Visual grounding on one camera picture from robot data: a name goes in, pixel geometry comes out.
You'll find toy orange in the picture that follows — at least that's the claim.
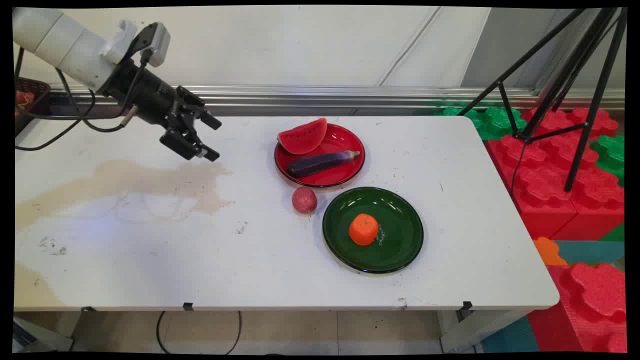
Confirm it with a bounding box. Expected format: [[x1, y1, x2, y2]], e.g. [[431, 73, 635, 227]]
[[348, 213, 380, 247]]

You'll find black floor cable loop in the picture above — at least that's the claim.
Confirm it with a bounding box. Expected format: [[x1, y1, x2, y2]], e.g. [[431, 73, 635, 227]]
[[156, 310, 243, 356]]

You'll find aluminium wall rail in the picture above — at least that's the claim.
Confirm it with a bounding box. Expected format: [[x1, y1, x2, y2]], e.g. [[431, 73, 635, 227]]
[[49, 84, 626, 112]]

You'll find teal foam mat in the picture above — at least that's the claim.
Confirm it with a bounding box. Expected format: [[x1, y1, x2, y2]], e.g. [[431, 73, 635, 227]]
[[552, 239, 626, 266]]

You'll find black tripod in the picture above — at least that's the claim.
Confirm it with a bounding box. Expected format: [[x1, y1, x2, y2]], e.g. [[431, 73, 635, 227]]
[[457, 7, 629, 193]]

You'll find toy watermelon slice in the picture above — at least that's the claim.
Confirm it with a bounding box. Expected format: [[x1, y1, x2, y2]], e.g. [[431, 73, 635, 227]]
[[277, 117, 328, 156]]

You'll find red toy in basket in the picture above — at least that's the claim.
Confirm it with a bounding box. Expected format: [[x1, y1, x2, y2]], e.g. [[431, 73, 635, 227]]
[[15, 91, 35, 119]]

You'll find black cable with metal plug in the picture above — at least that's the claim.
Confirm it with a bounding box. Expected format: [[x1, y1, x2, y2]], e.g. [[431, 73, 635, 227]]
[[56, 69, 139, 134]]

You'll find red enamel plate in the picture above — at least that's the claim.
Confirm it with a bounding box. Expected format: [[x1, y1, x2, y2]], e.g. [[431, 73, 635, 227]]
[[273, 122, 366, 189]]

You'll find red toy radish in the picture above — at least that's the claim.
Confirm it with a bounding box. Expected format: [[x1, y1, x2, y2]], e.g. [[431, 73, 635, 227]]
[[291, 186, 319, 219]]

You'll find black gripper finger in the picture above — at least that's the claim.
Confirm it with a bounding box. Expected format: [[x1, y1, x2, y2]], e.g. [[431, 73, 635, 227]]
[[159, 128, 221, 163], [195, 108, 223, 131]]

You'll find green foam block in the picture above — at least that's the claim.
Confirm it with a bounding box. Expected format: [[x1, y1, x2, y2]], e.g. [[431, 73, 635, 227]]
[[434, 105, 529, 142], [589, 134, 626, 187]]

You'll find white table leg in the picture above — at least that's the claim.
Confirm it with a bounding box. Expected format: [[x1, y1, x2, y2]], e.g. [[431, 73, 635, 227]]
[[439, 309, 532, 354]]

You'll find dark wicker basket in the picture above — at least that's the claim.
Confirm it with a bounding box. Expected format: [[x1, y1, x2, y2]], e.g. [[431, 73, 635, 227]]
[[14, 77, 51, 137]]

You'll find purple toy eggplant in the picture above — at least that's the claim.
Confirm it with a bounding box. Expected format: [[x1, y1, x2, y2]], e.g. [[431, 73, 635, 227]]
[[286, 149, 361, 179]]

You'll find orange foam piece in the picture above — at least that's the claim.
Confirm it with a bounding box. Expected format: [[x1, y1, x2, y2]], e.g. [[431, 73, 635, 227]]
[[532, 237, 569, 267]]

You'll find large red foam block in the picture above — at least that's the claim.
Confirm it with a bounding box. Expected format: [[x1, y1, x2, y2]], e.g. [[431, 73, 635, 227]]
[[484, 106, 626, 241]]

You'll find grey metal table leg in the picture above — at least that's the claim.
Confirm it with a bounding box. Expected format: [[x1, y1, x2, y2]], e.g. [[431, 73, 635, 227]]
[[12, 317, 74, 354]]

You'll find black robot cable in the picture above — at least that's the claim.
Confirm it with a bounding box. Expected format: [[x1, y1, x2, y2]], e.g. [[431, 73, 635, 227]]
[[14, 47, 97, 152]]

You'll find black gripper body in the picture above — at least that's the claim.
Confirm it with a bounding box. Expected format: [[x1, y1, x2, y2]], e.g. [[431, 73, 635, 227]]
[[102, 59, 207, 132]]

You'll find dark green enamel plate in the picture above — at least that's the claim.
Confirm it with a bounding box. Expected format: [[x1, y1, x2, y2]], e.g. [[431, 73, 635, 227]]
[[321, 186, 425, 275]]

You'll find thin black tripod cable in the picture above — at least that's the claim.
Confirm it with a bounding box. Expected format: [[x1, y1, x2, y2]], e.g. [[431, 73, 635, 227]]
[[509, 142, 527, 202]]

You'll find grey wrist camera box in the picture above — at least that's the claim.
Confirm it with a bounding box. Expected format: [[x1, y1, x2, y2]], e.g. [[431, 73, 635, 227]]
[[132, 22, 171, 69]]

